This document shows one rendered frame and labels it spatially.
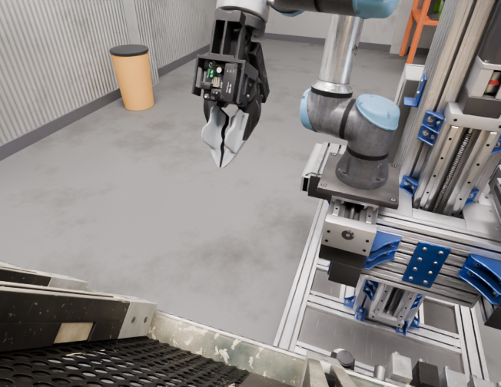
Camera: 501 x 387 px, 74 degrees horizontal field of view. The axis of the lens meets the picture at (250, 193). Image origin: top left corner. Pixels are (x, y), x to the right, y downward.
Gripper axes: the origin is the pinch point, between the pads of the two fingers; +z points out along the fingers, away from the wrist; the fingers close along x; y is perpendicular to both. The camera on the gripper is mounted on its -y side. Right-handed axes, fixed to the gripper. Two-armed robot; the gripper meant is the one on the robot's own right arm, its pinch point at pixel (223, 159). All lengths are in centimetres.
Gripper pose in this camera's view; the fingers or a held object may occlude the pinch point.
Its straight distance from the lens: 53.4
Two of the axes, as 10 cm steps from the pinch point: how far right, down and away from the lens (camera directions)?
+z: -1.8, 9.7, 1.8
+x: 9.4, 2.2, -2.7
